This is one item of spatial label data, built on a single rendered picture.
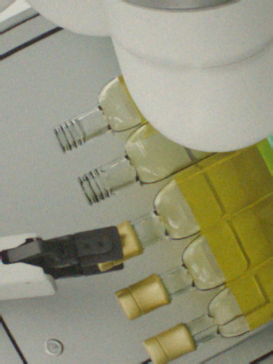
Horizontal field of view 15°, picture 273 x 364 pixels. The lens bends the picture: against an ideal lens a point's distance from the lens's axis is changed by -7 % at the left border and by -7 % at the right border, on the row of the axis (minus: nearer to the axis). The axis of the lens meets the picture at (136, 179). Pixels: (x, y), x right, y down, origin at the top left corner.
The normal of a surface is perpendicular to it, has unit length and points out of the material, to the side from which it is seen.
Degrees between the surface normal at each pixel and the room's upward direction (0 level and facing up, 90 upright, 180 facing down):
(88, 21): 59
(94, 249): 90
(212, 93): 68
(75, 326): 90
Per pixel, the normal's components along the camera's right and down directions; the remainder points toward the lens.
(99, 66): 0.00, -0.27
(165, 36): -0.29, 0.79
